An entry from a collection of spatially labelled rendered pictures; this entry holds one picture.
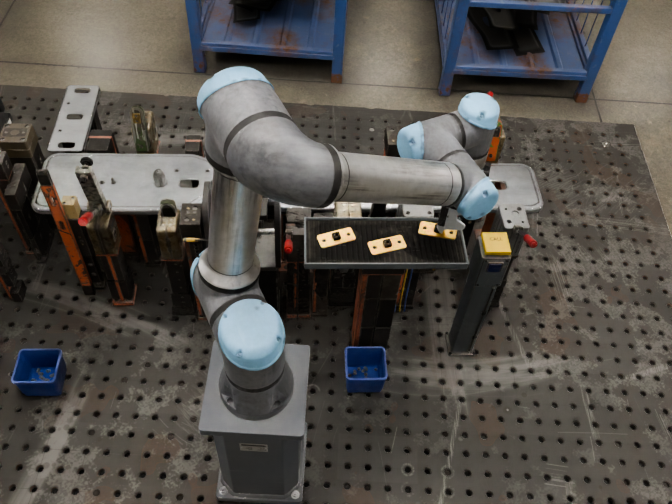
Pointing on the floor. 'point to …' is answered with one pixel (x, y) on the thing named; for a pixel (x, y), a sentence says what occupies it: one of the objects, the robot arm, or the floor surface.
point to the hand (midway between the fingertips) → (439, 224)
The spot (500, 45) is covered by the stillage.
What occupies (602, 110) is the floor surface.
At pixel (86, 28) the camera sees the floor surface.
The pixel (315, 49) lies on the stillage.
